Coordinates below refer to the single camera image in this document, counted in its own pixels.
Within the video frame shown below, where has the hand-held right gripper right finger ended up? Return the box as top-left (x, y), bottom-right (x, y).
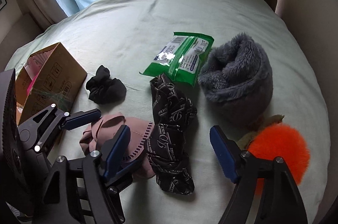
top-left (209, 125), bottom-right (309, 224)

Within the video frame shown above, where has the black sock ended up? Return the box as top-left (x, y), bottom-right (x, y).
top-left (85, 65), bottom-right (127, 105)

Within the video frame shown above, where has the green wet wipes packet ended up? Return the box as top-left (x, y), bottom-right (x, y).
top-left (139, 31), bottom-right (215, 88)

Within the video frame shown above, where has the grey furry hat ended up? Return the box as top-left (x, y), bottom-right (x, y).
top-left (198, 32), bottom-right (274, 129)

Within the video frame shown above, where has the tan cloth piece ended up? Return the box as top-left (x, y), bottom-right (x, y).
top-left (236, 114), bottom-right (286, 151)

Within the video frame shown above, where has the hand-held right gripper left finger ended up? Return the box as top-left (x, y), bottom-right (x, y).
top-left (42, 124), bottom-right (132, 224)

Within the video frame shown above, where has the pink cloth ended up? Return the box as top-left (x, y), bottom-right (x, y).
top-left (79, 113), bottom-right (156, 179)

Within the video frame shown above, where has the pink paper packaging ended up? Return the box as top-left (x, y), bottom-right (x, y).
top-left (23, 52), bottom-right (55, 98)

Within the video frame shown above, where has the light green bed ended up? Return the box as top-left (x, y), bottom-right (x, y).
top-left (4, 0), bottom-right (330, 224)

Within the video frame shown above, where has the cardboard box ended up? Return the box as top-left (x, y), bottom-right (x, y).
top-left (14, 42), bottom-right (88, 145)

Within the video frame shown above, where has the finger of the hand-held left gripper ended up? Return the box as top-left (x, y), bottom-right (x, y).
top-left (18, 104), bottom-right (102, 154)

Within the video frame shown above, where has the orange fluffy pom-pom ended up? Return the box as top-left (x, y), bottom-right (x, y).
top-left (245, 124), bottom-right (311, 193)

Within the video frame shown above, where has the black printed scarf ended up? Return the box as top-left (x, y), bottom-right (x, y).
top-left (146, 73), bottom-right (198, 195)

